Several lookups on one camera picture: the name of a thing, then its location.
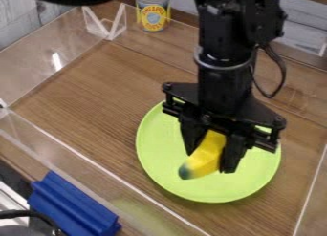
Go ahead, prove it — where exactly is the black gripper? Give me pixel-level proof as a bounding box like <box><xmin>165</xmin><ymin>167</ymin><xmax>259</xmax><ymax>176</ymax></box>
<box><xmin>163</xmin><ymin>82</ymin><xmax>286</xmax><ymax>174</ymax></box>

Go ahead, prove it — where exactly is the yellow toy banana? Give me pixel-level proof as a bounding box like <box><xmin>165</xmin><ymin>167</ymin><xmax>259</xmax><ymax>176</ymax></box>
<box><xmin>179</xmin><ymin>130</ymin><xmax>226</xmax><ymax>180</ymax></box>

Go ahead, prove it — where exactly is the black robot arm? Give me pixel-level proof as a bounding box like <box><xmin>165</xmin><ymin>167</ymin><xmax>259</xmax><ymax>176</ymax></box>
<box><xmin>163</xmin><ymin>0</ymin><xmax>287</xmax><ymax>179</ymax></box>

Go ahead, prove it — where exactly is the green round plate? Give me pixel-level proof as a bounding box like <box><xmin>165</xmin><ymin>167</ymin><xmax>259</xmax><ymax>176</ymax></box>
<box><xmin>135</xmin><ymin>103</ymin><xmax>282</xmax><ymax>204</ymax></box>

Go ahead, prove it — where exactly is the blue plastic clamp block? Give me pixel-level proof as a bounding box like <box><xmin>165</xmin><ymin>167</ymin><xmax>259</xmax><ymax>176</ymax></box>
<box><xmin>29</xmin><ymin>171</ymin><xmax>122</xmax><ymax>236</ymax></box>

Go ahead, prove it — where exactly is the yellow labelled tin can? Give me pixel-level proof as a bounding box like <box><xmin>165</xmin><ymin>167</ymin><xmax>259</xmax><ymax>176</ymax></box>
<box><xmin>135</xmin><ymin>0</ymin><xmax>170</xmax><ymax>32</ymax></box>

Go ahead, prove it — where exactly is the clear acrylic front wall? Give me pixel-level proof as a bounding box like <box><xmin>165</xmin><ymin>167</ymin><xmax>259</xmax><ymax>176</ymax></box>
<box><xmin>0</xmin><ymin>100</ymin><xmax>213</xmax><ymax>236</ymax></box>

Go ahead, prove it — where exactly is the clear acrylic triangle bracket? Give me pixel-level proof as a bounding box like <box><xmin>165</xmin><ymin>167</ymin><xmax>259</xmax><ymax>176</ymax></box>
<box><xmin>82</xmin><ymin>4</ymin><xmax>127</xmax><ymax>41</ymax></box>

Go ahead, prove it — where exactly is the black cable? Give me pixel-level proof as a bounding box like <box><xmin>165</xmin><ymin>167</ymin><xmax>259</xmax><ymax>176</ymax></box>
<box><xmin>0</xmin><ymin>209</ymin><xmax>62</xmax><ymax>236</ymax></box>

